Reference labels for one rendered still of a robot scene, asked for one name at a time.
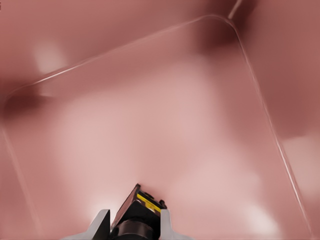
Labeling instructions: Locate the pink translucent box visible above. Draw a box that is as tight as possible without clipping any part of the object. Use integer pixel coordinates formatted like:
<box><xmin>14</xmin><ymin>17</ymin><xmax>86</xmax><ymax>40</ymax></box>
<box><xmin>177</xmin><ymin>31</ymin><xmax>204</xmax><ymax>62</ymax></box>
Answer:
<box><xmin>0</xmin><ymin>0</ymin><xmax>320</xmax><ymax>240</ymax></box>

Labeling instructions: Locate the black and yellow button switch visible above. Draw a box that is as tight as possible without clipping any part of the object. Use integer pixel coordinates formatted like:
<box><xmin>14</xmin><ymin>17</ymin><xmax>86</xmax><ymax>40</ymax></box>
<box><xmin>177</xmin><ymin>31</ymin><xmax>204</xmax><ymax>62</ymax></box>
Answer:
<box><xmin>109</xmin><ymin>183</ymin><xmax>168</xmax><ymax>240</ymax></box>

